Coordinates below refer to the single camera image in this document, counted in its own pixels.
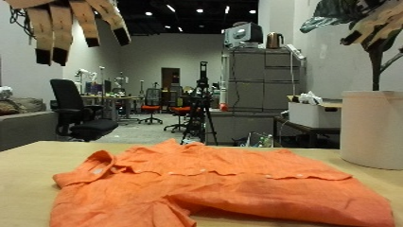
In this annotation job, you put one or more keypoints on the white power strip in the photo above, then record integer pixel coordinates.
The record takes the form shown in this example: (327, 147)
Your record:
(295, 52)

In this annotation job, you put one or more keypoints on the white crumpled bag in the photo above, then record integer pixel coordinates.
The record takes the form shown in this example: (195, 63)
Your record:
(310, 98)

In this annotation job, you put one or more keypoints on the copper kettle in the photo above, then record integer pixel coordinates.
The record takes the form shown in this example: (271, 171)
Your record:
(274, 41)

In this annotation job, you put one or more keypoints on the orange button shirt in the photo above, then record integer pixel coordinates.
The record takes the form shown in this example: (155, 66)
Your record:
(234, 186)

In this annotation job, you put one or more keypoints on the grey box appliance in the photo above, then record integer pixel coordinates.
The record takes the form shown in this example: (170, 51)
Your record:
(243, 34)

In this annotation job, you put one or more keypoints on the wooden side table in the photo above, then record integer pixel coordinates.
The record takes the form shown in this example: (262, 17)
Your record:
(310, 130)

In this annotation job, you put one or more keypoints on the grey sofa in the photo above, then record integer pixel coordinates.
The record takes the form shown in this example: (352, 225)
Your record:
(25, 129)

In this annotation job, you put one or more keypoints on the white round plant pot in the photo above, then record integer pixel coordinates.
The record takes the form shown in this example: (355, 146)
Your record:
(371, 129)

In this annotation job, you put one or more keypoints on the low grey counter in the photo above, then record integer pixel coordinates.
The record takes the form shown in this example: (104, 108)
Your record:
(239, 126)

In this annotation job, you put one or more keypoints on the black camera tripod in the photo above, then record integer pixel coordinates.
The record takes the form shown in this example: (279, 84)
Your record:
(202, 104)

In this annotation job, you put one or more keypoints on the brown door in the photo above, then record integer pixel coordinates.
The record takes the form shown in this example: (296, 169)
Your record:
(167, 77)

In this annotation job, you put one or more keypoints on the white storage box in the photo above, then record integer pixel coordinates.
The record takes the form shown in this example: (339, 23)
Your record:
(312, 115)

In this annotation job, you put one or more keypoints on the green plastic bottles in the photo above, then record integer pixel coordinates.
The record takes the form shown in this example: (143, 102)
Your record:
(264, 141)

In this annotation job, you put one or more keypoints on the brown cushion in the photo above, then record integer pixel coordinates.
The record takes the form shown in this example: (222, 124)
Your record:
(25, 104)

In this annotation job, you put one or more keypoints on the black office chair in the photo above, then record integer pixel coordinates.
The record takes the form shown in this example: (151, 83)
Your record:
(69, 104)

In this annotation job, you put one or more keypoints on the orange mesh-back office chair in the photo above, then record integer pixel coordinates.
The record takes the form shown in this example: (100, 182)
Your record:
(150, 108)

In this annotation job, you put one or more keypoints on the green leafy plant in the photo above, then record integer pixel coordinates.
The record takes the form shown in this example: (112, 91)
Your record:
(375, 71)

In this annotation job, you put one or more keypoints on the wooden background desk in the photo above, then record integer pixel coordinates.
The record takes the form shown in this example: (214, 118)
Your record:
(113, 99)

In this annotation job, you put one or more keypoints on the small red object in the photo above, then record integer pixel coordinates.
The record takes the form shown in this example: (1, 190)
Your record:
(223, 107)

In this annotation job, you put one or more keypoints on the grey filing cabinet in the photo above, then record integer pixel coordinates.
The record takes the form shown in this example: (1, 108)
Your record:
(264, 82)

